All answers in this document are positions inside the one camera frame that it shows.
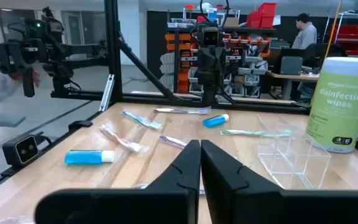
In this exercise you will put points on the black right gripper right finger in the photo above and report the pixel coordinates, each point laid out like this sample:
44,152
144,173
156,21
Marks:
244,205

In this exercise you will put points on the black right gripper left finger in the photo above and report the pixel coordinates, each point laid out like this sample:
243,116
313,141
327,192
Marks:
172,202

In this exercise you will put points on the purple toothbrush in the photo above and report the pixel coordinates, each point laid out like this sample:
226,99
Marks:
182,110
172,141

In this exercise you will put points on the blue mouthwash bottle white cap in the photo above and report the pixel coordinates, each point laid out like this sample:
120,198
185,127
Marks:
213,121
85,157

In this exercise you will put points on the green toothbrush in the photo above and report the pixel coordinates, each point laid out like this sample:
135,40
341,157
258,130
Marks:
244,132

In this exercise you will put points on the orange toothbrush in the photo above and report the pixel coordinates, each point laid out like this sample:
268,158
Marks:
121,140

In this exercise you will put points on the blue toothbrush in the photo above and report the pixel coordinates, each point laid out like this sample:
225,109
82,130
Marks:
141,119

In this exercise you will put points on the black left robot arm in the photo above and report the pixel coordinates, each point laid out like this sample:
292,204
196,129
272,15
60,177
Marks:
210,95

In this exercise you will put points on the shelf with orange bins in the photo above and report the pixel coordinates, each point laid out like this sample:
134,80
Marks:
182,46

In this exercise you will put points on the clear acrylic organizer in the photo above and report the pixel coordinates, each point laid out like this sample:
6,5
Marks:
294,161

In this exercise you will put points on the stacked red bins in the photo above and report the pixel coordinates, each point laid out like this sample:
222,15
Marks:
264,15

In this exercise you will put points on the wooden desk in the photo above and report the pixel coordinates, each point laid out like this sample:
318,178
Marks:
291,76

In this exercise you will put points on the person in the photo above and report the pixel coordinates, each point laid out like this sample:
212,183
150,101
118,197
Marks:
306,35

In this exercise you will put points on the green disinfecting wipes canister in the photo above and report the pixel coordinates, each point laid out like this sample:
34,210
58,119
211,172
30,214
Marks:
337,109

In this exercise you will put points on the person's hand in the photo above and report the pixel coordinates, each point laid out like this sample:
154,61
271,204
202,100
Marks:
36,78

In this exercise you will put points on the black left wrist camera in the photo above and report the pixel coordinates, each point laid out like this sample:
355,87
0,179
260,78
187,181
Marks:
211,37

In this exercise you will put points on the black aluminium table frame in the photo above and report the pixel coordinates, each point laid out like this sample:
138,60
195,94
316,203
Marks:
112,46

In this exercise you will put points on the silver frame bracket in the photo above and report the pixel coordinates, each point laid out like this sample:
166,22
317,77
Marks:
107,93

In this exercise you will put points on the black frame clamp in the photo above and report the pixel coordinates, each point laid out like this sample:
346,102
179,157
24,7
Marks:
79,124

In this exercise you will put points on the black table-level camera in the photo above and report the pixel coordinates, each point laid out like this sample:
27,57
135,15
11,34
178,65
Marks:
23,150

